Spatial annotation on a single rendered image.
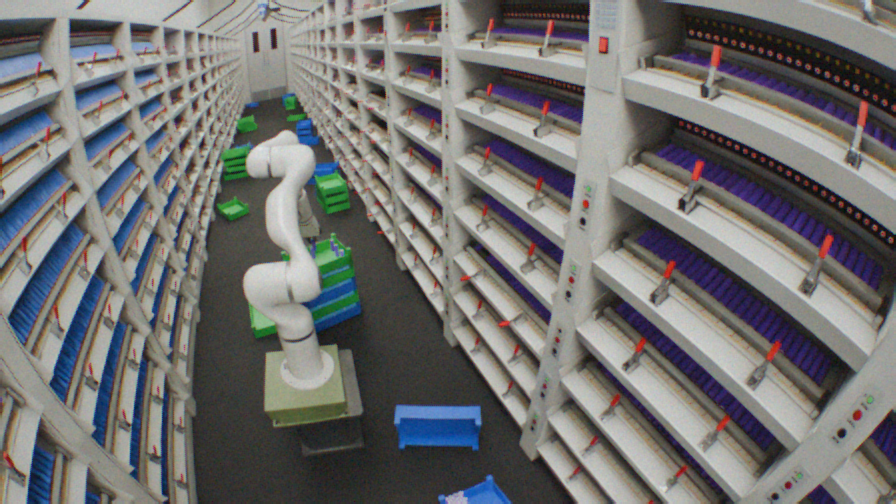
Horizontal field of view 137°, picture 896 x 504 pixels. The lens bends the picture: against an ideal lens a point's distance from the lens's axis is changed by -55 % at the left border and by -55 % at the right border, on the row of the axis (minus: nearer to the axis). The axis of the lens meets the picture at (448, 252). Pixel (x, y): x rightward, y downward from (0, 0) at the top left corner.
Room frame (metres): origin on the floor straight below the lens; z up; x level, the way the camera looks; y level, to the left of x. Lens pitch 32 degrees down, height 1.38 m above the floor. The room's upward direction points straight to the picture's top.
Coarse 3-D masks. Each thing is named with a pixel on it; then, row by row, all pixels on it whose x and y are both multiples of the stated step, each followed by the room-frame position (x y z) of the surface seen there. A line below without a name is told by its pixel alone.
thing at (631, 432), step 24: (576, 360) 0.71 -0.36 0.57; (576, 384) 0.66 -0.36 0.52; (600, 384) 0.64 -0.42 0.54; (600, 408) 0.57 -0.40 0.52; (624, 408) 0.54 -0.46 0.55; (624, 432) 0.48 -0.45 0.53; (648, 432) 0.45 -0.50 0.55; (624, 456) 0.43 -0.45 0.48; (648, 456) 0.39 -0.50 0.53; (672, 456) 0.36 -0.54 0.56; (648, 480) 0.33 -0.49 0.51; (672, 480) 0.30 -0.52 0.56; (696, 480) 0.28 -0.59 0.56
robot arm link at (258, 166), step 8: (280, 136) 1.21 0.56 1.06; (288, 136) 1.23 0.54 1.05; (296, 136) 1.29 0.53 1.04; (264, 144) 1.15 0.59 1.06; (272, 144) 1.17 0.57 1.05; (280, 144) 1.19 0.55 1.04; (288, 144) 1.22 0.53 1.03; (296, 144) 1.26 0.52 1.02; (256, 152) 1.09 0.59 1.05; (264, 152) 1.09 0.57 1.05; (248, 160) 1.08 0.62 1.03; (256, 160) 1.07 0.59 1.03; (264, 160) 1.07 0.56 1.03; (248, 168) 1.07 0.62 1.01; (256, 168) 1.06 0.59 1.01; (264, 168) 1.07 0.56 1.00; (256, 176) 1.07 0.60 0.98; (264, 176) 1.07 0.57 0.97; (272, 176) 1.08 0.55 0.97
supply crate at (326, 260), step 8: (328, 240) 1.70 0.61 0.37; (336, 240) 1.70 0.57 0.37; (320, 248) 1.67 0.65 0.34; (328, 248) 1.70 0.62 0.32; (344, 248) 1.63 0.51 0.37; (288, 256) 1.56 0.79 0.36; (320, 256) 1.62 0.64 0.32; (328, 256) 1.62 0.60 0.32; (344, 256) 1.55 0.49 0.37; (320, 264) 1.55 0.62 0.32; (328, 264) 1.49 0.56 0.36; (336, 264) 1.52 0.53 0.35; (344, 264) 1.54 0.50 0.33; (320, 272) 1.46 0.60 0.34
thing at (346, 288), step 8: (352, 280) 1.56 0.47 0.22; (336, 288) 1.50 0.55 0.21; (344, 288) 1.53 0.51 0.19; (352, 288) 1.56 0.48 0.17; (320, 296) 1.45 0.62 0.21; (328, 296) 1.47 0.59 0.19; (336, 296) 1.50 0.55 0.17; (304, 304) 1.39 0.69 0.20; (312, 304) 1.42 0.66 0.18; (320, 304) 1.44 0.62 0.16
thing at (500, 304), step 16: (464, 240) 1.35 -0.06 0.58; (464, 256) 1.31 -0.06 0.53; (480, 256) 1.29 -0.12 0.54; (464, 272) 1.25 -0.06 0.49; (480, 288) 1.12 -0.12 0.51; (496, 288) 1.10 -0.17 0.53; (496, 304) 1.03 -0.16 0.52; (512, 304) 1.01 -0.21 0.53; (528, 320) 0.93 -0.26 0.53; (528, 336) 0.87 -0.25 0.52
